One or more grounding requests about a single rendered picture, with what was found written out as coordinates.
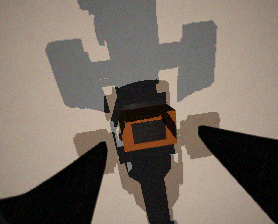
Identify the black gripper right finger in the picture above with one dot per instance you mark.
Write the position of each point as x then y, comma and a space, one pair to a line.
251, 159

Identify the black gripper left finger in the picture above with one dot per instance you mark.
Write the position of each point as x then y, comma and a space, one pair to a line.
67, 197

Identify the orange block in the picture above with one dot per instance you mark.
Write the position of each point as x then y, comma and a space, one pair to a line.
148, 127

